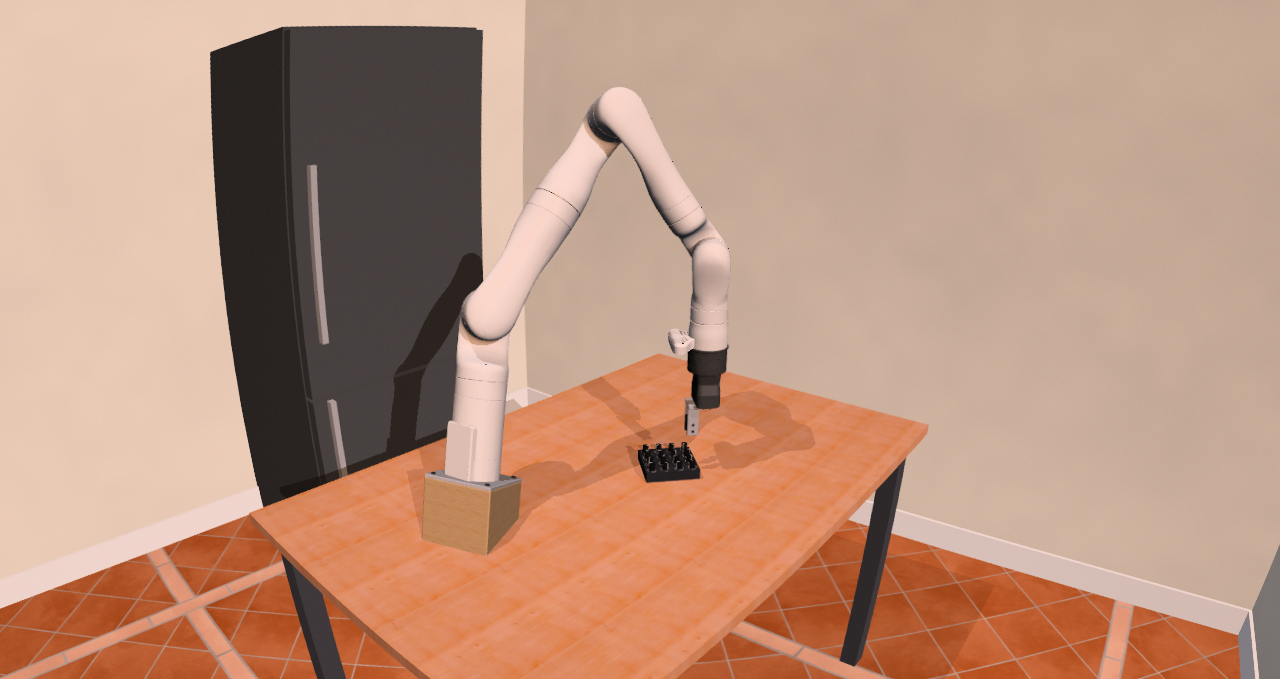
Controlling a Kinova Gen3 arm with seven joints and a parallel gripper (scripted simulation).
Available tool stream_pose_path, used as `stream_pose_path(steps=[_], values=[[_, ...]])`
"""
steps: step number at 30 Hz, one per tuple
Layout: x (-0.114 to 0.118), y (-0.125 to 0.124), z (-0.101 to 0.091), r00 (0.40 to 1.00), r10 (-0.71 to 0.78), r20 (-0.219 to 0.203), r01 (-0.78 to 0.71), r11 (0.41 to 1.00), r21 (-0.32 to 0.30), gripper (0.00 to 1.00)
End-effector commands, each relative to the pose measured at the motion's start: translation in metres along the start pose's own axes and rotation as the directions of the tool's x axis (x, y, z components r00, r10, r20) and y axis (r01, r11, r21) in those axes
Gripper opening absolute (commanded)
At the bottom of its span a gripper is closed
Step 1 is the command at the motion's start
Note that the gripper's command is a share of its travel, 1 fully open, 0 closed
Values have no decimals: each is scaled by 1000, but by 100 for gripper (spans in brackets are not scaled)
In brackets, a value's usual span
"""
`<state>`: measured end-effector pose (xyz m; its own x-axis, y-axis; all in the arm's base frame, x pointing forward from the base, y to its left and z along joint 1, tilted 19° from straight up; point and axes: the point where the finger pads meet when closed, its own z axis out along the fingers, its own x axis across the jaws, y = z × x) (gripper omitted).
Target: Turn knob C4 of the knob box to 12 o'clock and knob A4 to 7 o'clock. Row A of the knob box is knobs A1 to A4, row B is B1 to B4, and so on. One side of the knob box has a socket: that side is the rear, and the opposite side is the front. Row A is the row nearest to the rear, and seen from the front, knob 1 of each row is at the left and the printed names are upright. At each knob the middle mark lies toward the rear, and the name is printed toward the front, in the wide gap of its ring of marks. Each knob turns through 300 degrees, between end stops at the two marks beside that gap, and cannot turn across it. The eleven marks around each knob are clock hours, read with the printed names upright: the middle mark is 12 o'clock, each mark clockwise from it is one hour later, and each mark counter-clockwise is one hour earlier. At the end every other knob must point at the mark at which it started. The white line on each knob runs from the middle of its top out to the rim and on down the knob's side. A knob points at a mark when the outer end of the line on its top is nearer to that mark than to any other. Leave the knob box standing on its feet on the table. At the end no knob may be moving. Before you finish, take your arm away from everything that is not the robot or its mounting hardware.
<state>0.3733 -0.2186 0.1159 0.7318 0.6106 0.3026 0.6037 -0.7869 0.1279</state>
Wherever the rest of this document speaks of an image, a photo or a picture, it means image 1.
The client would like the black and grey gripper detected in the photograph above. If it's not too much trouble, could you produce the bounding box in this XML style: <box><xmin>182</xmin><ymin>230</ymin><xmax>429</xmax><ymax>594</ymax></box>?
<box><xmin>668</xmin><ymin>320</ymin><xmax>730</xmax><ymax>436</ymax></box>

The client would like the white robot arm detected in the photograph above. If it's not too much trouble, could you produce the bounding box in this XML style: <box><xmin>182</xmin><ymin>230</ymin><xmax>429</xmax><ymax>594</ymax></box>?
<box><xmin>444</xmin><ymin>87</ymin><xmax>731</xmax><ymax>482</ymax></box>

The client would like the black knob box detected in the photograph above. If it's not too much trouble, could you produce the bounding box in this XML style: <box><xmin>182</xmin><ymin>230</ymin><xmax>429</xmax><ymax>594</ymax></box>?
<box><xmin>637</xmin><ymin>442</ymin><xmax>700</xmax><ymax>483</ymax></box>

